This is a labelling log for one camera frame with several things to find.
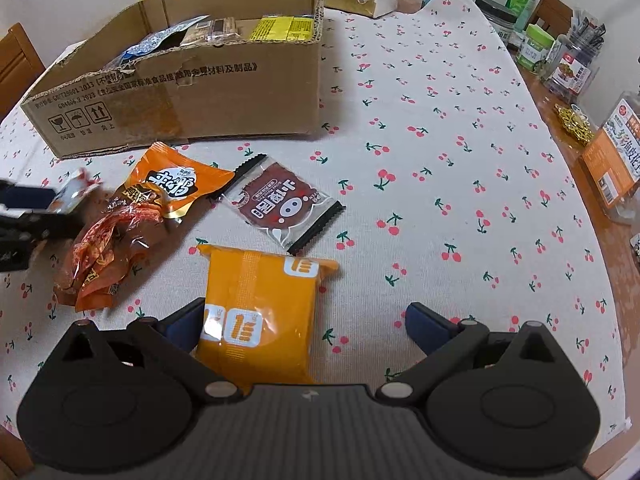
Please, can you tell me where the dark jar black lid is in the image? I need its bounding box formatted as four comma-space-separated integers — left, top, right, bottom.
474, 0, 519, 51

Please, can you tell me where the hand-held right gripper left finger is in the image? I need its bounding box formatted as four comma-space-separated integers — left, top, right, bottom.
54, 297, 242, 404

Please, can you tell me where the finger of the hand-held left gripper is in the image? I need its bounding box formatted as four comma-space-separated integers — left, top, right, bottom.
0, 180, 59, 211
0, 208, 87, 250

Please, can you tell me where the orange white squares snack packet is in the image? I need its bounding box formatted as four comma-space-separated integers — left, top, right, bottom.
195, 244, 341, 389

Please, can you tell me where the cherry print tablecloth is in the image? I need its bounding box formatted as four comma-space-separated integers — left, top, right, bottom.
0, 0, 632, 442

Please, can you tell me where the yellow snack packet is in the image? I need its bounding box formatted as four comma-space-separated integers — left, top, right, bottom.
248, 15, 314, 42

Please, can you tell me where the clear red sausage packet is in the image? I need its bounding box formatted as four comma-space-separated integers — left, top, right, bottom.
54, 205, 167, 312

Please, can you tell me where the wooden chair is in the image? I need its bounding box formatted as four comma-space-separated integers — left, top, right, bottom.
529, 0, 574, 37
0, 22, 47, 117

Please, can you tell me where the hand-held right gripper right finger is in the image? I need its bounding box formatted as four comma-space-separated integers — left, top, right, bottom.
375, 302, 565, 404

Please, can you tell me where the glass jar with sachets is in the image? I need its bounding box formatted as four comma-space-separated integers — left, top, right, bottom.
542, 7, 607, 109

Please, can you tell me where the dark red snack packet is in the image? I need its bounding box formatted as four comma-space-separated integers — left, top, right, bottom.
221, 155, 347, 256

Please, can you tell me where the clear brown cracker packet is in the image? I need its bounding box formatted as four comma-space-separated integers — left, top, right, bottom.
182, 17, 252, 44

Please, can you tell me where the white bottle green label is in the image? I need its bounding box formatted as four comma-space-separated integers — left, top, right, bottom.
516, 24, 556, 71

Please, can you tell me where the white blue snack packet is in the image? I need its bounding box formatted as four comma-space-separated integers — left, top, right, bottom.
102, 15, 209, 74

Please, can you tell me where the clear jar orange label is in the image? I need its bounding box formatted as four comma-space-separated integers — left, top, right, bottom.
579, 90, 640, 224

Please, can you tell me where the orange black print snack packet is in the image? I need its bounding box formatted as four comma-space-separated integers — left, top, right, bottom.
122, 141, 236, 224

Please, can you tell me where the cardboard box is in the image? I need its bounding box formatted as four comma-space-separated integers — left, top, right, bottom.
20, 0, 325, 159

